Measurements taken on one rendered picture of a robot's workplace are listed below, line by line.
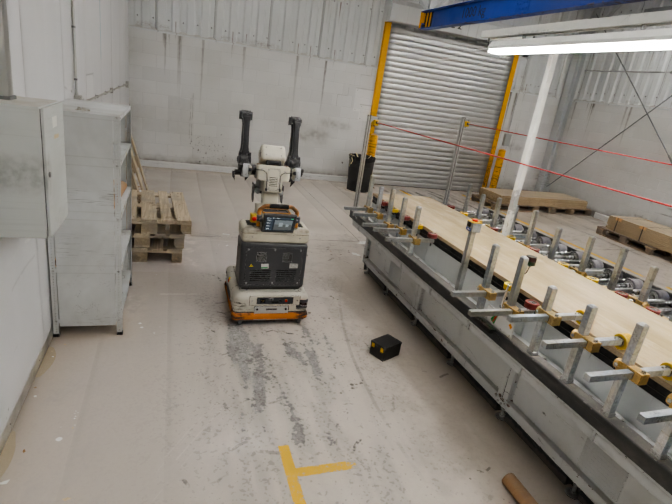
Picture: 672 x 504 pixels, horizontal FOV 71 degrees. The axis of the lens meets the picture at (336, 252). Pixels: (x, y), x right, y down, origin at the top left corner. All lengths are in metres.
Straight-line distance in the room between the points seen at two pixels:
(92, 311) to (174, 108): 6.46
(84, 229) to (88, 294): 0.47
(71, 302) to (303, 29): 7.51
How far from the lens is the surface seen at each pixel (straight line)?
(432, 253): 3.99
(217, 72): 9.69
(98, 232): 3.50
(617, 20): 3.08
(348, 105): 10.26
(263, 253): 3.76
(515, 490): 2.91
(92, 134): 3.36
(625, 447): 2.46
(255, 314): 3.86
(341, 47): 10.22
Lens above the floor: 1.90
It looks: 19 degrees down
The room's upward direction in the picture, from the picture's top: 8 degrees clockwise
